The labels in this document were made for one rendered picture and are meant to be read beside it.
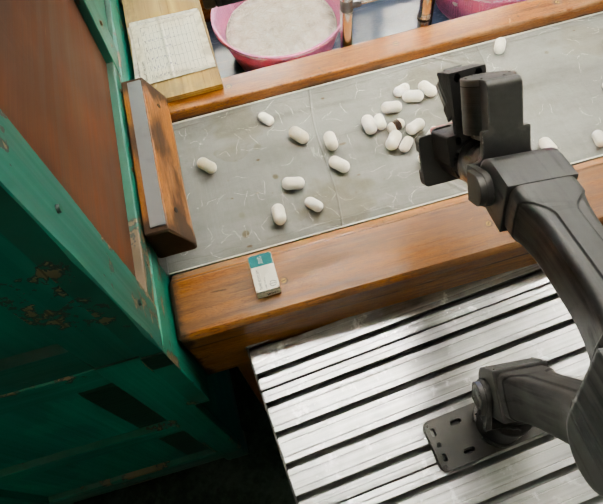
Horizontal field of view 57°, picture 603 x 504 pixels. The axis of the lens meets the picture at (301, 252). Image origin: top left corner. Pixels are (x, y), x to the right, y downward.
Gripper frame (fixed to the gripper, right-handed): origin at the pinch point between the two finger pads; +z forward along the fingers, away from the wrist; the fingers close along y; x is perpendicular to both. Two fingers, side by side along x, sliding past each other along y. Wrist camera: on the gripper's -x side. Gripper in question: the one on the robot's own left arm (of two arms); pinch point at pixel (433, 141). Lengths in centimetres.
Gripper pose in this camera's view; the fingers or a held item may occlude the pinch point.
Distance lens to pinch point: 81.4
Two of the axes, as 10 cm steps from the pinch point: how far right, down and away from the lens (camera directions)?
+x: 2.3, 9.0, 3.7
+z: -1.5, -3.4, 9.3
